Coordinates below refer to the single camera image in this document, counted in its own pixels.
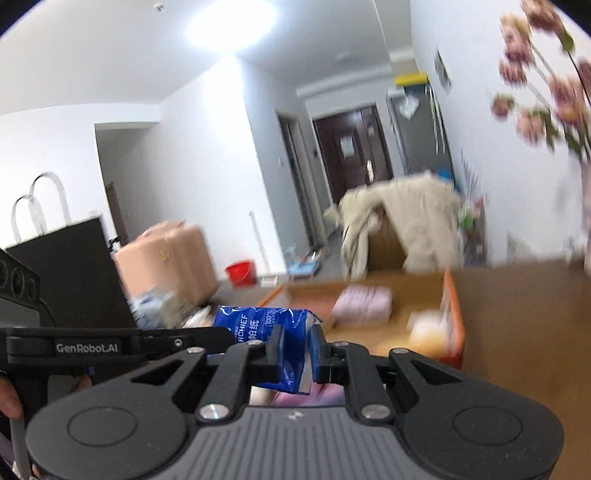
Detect beige coat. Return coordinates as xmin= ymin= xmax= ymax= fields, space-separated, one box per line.
xmin=323 ymin=170 xmax=462 ymax=281

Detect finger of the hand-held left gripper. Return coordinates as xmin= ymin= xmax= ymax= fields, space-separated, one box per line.
xmin=139 ymin=325 xmax=235 ymax=363

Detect yellow box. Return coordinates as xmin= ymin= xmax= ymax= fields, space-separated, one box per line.
xmin=394 ymin=71 xmax=430 ymax=88

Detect red bucket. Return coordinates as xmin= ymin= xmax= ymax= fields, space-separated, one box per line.
xmin=225 ymin=260 xmax=256 ymax=288

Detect pink speckled vase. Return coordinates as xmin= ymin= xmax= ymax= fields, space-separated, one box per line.
xmin=575 ymin=159 xmax=591 ymax=273

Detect blue tissue pack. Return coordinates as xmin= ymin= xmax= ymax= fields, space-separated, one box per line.
xmin=213 ymin=305 xmax=324 ymax=395

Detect round ceiling light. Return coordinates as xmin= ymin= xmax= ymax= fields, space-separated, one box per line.
xmin=185 ymin=0 xmax=280 ymax=51

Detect black paper bag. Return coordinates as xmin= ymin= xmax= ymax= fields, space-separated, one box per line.
xmin=2 ymin=172 xmax=137 ymax=329

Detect white mop handle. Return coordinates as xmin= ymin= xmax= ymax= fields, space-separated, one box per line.
xmin=249 ymin=211 xmax=269 ymax=280

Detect peach suitcase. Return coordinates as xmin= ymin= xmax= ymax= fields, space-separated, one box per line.
xmin=115 ymin=222 xmax=219 ymax=308

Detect purple fluffy cloth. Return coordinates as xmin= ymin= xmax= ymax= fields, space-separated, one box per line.
xmin=252 ymin=385 xmax=345 ymax=408

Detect brown cardboard box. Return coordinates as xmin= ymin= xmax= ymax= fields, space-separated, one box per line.
xmin=367 ymin=208 xmax=407 ymax=273

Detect dried pink roses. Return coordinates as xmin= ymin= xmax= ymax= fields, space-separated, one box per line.
xmin=490 ymin=0 xmax=591 ymax=162

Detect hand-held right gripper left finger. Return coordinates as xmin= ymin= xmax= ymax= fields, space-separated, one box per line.
xmin=129 ymin=324 xmax=286 ymax=423

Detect person's left hand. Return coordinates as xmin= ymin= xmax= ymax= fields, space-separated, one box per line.
xmin=0 ymin=378 xmax=24 ymax=416

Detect small blue stool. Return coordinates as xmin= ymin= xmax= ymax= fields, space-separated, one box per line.
xmin=287 ymin=256 xmax=320 ymax=281

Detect grey refrigerator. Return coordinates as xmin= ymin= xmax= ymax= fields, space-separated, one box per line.
xmin=387 ymin=83 xmax=455 ymax=178

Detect red cardboard box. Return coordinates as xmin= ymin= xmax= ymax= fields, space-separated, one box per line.
xmin=259 ymin=269 xmax=465 ymax=370

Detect dark brown door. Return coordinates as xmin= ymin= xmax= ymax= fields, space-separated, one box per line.
xmin=311 ymin=105 xmax=395 ymax=204

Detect purple towel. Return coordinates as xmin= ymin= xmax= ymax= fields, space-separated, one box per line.
xmin=331 ymin=284 xmax=394 ymax=327

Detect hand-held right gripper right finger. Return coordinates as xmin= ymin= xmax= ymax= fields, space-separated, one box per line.
xmin=310 ymin=323 xmax=462 ymax=423

